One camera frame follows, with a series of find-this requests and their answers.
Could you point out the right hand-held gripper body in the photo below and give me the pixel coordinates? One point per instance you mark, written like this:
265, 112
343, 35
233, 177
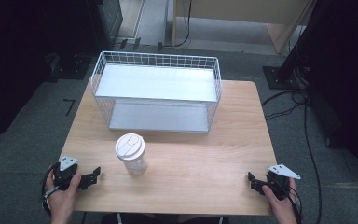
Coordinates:
279, 183

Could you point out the person's right hand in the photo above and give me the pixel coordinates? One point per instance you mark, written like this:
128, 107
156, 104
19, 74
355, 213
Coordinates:
282, 207

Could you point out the dark cabinet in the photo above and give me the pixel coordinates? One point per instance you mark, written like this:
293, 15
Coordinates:
108, 18

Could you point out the white paper cup with lid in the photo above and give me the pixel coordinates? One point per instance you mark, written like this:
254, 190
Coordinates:
130, 146

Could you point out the black stand base plate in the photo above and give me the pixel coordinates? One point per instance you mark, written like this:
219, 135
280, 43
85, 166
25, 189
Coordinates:
71, 67

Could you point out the person's left hand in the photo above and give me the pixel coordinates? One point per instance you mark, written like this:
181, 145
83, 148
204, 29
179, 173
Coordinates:
62, 200

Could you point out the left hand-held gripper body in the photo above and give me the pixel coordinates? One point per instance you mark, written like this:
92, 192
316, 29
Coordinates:
64, 174

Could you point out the light wooden furniture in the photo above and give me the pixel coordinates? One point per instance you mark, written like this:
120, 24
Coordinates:
245, 11

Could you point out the black metal stand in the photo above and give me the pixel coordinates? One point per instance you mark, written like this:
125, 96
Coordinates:
295, 56

